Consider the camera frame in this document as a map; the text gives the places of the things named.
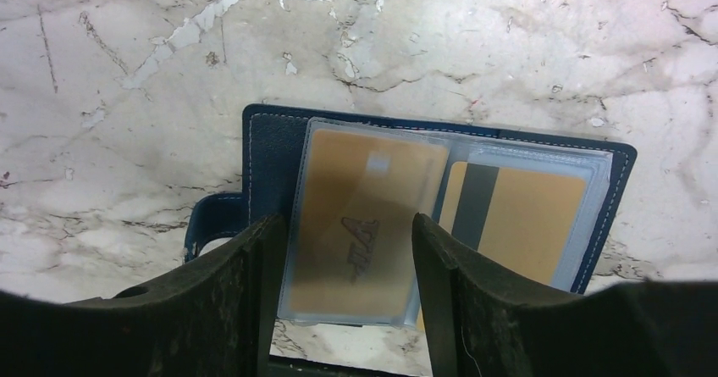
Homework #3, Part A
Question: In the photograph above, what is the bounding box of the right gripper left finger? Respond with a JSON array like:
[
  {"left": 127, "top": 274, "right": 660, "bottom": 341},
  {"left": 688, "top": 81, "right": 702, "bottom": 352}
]
[{"left": 1, "top": 215, "right": 287, "bottom": 376}]

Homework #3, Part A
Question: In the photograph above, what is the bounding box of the navy blue card holder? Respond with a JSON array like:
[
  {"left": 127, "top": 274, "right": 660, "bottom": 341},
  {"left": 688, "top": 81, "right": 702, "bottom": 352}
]
[{"left": 184, "top": 103, "right": 638, "bottom": 335}]

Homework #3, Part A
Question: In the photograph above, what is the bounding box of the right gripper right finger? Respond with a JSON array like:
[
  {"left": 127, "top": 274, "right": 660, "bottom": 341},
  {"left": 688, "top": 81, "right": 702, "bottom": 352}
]
[{"left": 412, "top": 213, "right": 717, "bottom": 376}]

